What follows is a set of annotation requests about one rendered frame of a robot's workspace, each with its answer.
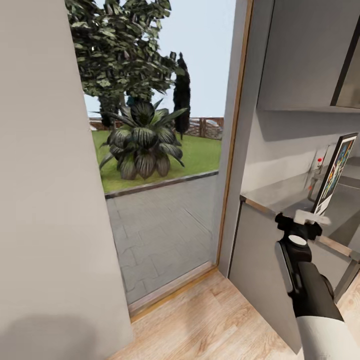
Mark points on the drop in sink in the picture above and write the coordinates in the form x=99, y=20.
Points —
x=350, y=176

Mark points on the poster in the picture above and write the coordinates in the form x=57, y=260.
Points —
x=338, y=161

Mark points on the fixed window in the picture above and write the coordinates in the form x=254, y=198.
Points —
x=162, y=82

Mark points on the cabinet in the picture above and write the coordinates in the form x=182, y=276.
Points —
x=312, y=61

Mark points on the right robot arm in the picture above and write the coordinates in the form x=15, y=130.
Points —
x=323, y=331

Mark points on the dishwasher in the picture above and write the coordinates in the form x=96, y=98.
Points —
x=346, y=280

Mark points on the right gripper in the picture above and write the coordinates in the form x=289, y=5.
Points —
x=310, y=230

